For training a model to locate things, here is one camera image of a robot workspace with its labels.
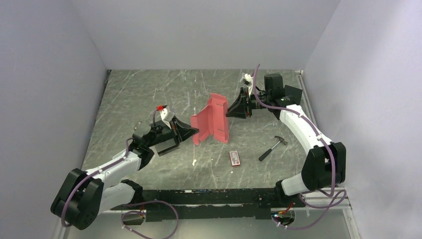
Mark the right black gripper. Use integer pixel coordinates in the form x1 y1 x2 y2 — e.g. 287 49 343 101
225 88 271 120

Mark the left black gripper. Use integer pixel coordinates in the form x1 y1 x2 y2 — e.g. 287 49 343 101
146 116 199 147

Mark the red cardboard paper box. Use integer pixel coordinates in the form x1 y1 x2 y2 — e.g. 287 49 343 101
191 93 229 145

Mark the black box near left arm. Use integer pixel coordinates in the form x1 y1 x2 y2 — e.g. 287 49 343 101
148 138 180 156

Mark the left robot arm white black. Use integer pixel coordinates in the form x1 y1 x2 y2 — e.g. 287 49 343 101
50 117 199 230

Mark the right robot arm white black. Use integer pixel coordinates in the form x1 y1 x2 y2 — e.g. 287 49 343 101
226 73 346 207

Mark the small red white box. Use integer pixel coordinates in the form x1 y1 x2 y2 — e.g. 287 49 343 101
229 151 241 167

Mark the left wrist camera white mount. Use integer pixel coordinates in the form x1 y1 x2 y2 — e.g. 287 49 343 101
156 105 175 128

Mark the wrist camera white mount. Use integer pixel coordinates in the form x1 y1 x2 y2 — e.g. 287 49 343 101
239 73 253 96
156 105 175 128

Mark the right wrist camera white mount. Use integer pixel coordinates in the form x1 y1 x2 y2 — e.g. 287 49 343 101
239 73 253 96

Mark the hammer with black handle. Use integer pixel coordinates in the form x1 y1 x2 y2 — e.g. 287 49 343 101
258 135 288 161

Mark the black box near right wall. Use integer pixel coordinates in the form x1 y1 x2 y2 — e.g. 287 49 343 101
282 85 303 106

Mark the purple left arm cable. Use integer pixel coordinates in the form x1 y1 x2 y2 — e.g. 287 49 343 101
60 109 179 239

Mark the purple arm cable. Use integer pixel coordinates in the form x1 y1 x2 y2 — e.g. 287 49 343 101
252 64 347 231
60 109 179 239

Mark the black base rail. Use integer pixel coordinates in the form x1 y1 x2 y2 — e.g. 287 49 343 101
116 188 305 222

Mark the aluminium frame rail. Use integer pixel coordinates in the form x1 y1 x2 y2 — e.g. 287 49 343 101
300 187 350 209

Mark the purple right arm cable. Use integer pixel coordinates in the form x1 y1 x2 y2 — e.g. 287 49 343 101
252 64 347 231

